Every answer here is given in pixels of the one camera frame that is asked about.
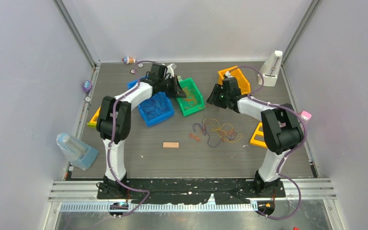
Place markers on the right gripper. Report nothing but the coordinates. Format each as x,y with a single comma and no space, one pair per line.
213,98

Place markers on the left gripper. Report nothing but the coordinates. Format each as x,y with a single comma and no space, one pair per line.
177,91

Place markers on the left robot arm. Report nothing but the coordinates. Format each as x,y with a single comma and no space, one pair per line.
114,120

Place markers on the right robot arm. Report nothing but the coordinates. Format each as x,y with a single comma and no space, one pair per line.
282,131

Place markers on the blue plastic bin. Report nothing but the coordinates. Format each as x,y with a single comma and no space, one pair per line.
156,109

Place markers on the green plastic bin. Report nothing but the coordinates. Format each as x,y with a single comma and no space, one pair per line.
194,101

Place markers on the orange plastic bin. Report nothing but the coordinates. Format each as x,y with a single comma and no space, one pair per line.
234,71

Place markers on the small toy figurine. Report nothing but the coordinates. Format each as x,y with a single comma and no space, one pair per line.
128,60

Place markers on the wooden block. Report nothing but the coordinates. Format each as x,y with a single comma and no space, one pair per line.
170,145

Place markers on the white metronome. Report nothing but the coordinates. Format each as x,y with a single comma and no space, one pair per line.
270,69

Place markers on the yellow triangular toy right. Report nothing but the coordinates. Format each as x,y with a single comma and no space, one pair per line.
257,138

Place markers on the yellow triangular toy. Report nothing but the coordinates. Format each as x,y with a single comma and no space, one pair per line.
257,138
93,121

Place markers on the purple round toy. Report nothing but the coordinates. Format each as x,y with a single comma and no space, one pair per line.
87,86

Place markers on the yellow triangular toy left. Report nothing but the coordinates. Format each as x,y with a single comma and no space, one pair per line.
93,121

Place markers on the pink metronome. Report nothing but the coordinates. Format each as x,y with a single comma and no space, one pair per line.
305,116

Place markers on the clear blue plastic container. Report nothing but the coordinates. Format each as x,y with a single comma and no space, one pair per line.
77,152

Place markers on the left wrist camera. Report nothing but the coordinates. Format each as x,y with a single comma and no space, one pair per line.
170,69

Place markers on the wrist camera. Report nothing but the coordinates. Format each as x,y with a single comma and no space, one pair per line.
170,69
227,74

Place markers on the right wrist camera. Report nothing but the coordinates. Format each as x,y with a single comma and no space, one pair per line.
227,74

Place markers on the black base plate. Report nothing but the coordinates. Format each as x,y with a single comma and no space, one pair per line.
189,191

